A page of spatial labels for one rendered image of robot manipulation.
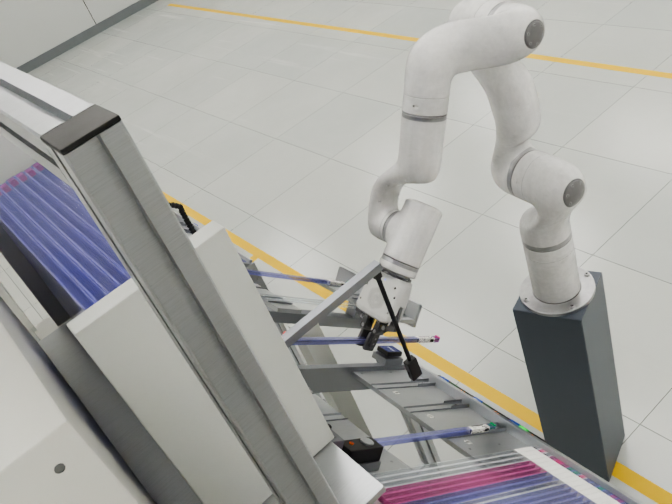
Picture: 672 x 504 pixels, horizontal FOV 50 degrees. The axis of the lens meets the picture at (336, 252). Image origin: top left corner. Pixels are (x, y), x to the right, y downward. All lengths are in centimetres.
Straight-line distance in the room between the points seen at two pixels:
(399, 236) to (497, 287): 158
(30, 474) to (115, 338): 15
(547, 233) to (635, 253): 138
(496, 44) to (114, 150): 107
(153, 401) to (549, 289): 133
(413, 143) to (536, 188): 35
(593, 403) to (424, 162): 96
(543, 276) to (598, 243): 134
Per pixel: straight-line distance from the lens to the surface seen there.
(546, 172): 165
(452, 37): 143
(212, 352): 53
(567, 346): 198
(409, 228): 151
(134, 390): 70
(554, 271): 184
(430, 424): 156
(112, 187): 46
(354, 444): 126
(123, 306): 65
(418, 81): 141
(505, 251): 322
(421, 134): 143
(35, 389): 60
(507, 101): 157
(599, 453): 232
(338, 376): 169
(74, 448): 57
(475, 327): 292
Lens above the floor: 204
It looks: 35 degrees down
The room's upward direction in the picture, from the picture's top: 23 degrees counter-clockwise
